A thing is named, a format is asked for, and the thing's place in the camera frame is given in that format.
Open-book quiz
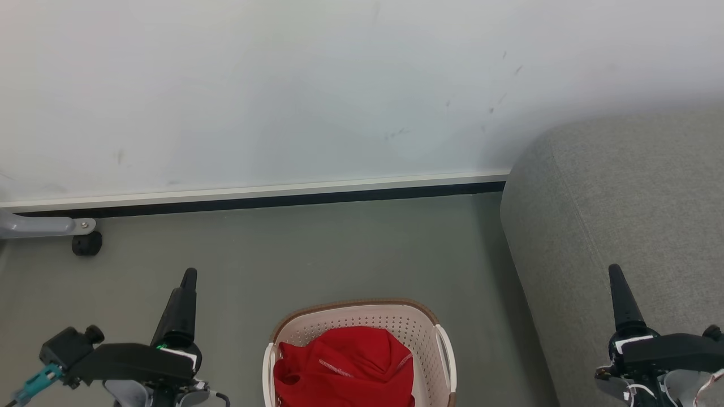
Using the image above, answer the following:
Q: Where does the cream perforated laundry basket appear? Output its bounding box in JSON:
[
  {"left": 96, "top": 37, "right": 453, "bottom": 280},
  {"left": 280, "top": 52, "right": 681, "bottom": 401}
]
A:
[{"left": 262, "top": 298, "right": 458, "bottom": 407}]

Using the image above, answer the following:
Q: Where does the white wall baseboard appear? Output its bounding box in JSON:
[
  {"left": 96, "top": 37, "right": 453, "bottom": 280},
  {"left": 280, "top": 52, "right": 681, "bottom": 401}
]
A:
[{"left": 0, "top": 168, "right": 511, "bottom": 219}]

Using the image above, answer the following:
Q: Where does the black caster wheel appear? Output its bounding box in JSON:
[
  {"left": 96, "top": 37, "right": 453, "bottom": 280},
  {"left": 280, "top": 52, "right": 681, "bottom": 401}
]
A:
[{"left": 72, "top": 231, "right": 104, "bottom": 257}]

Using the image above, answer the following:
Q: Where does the teal camera cable plug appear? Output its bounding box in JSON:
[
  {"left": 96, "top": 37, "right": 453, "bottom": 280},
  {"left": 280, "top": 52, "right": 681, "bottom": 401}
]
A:
[{"left": 11, "top": 363, "right": 64, "bottom": 406}]

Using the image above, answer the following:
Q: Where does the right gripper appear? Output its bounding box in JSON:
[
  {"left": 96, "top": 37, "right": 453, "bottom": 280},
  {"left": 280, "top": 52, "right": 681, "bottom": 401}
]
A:
[{"left": 595, "top": 263, "right": 666, "bottom": 407}]

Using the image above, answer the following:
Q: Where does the grey metal stand leg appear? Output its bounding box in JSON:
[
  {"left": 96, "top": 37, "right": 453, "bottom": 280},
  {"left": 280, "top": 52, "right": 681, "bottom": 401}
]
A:
[{"left": 0, "top": 209, "right": 97, "bottom": 239}]

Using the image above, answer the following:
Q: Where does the grey fabric sofa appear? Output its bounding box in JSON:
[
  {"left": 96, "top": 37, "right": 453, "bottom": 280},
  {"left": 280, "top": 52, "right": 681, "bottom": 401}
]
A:
[{"left": 499, "top": 107, "right": 724, "bottom": 407}]

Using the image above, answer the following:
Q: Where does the plain red garment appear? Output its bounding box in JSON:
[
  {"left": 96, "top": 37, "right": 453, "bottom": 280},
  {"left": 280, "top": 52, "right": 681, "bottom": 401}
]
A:
[{"left": 273, "top": 326, "right": 416, "bottom": 407}]

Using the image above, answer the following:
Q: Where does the red and white cable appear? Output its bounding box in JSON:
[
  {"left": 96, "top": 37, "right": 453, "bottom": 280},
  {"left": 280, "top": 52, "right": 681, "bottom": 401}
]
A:
[{"left": 692, "top": 369, "right": 724, "bottom": 407}]

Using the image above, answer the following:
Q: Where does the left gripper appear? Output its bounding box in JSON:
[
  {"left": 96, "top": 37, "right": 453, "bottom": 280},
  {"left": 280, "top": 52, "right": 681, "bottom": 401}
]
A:
[{"left": 148, "top": 268, "right": 213, "bottom": 407}]

